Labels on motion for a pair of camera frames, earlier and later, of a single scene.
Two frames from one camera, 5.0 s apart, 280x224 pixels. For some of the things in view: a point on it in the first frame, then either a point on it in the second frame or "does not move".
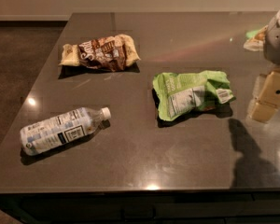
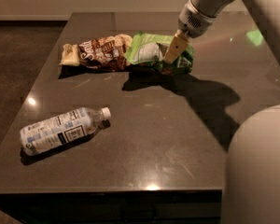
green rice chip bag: x=184 y=93 → x=150 y=49
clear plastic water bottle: x=63 y=129 does not move
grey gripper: x=278 y=42 → x=193 y=23
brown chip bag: x=116 y=52 does not move
